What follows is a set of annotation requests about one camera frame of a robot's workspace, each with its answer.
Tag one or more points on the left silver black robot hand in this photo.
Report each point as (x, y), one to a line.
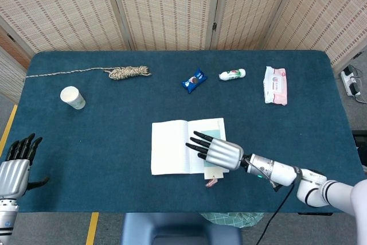
(13, 176)

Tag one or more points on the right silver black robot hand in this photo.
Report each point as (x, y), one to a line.
(225, 154)

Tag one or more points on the teal bookmark with pink tassel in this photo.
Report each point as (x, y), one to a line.
(213, 174)

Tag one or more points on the white notebook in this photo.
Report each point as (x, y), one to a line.
(169, 147)

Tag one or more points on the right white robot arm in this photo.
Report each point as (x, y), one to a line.
(286, 171)

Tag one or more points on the green checked cloth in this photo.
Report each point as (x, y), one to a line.
(232, 219)

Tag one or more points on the blue cookie packet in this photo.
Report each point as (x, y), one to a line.
(194, 81)

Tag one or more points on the small white plastic bottle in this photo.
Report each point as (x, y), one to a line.
(232, 74)

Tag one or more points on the pink white wet wipes pack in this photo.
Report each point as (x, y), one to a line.
(275, 85)

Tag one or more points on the blue chair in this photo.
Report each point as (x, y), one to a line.
(180, 227)

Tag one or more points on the white paper cup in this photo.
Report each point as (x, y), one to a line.
(71, 97)

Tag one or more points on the woven folding screen panel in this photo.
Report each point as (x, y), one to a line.
(57, 7)
(8, 75)
(163, 7)
(252, 7)
(329, 12)

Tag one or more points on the dark blue table cloth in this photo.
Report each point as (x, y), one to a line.
(114, 141)

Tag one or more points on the black screen hinge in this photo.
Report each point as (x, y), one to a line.
(214, 26)

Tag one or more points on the black box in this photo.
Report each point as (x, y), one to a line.
(361, 147)

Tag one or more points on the white power strip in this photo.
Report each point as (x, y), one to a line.
(346, 80)

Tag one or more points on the black power plug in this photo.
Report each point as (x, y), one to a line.
(354, 87)

